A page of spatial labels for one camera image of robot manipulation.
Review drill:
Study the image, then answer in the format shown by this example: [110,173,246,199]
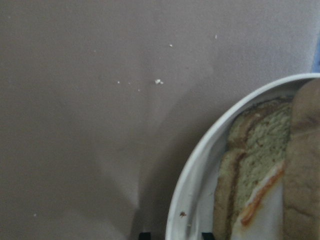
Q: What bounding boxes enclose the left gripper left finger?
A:
[138,232,152,240]

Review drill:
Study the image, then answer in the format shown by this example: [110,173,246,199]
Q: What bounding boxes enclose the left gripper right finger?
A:
[201,232,213,240]

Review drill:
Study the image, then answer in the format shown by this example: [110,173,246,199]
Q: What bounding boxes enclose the white round plate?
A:
[165,73,320,240]

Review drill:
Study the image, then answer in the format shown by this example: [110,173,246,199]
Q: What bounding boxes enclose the bread slice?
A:
[283,78,320,240]
[213,97,292,240]

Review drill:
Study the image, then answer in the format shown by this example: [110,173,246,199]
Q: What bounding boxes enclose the fried egg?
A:
[230,162,284,240]

